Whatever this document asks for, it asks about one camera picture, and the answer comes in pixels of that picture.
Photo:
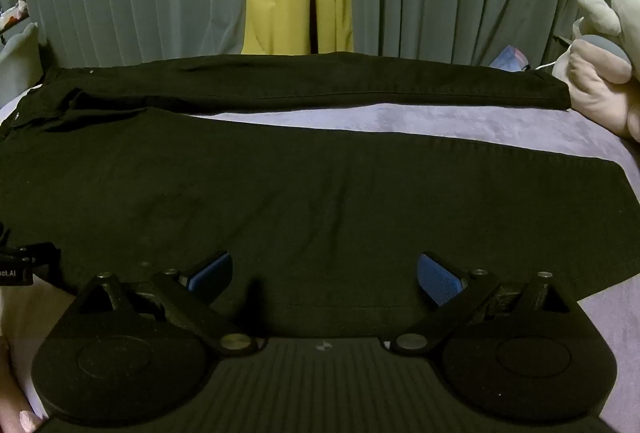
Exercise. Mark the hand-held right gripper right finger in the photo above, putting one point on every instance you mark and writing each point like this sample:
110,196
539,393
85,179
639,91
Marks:
440,280

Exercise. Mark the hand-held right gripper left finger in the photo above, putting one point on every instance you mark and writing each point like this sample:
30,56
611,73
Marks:
210,274

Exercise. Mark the black pants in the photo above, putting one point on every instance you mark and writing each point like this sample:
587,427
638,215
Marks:
300,193

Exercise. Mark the person's right hand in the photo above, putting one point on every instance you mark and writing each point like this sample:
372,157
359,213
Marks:
14,393

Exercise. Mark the purple blanket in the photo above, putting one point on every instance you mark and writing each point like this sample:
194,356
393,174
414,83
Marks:
450,119

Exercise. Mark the pale pillow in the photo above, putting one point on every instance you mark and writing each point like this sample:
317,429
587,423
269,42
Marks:
17,63

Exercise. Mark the blue and pink packet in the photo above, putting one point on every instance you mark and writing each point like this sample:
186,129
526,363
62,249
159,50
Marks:
511,58

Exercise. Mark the small printed figure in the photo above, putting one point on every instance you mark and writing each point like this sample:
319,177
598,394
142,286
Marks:
12,13

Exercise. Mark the beige plush toy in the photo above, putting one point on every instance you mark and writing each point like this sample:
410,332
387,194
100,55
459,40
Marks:
600,78

